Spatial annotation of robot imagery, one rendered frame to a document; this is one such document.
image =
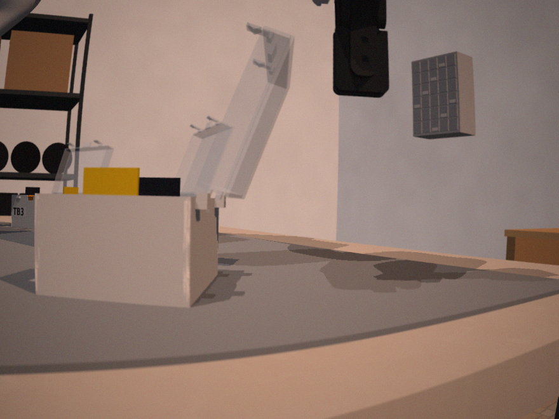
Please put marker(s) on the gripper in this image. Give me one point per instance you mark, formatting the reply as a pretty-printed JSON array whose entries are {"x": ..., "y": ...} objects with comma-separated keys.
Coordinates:
[{"x": 360, "y": 51}]

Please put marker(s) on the grey bench mat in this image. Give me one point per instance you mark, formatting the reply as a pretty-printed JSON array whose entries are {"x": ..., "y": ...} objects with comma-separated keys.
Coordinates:
[{"x": 269, "y": 297}]

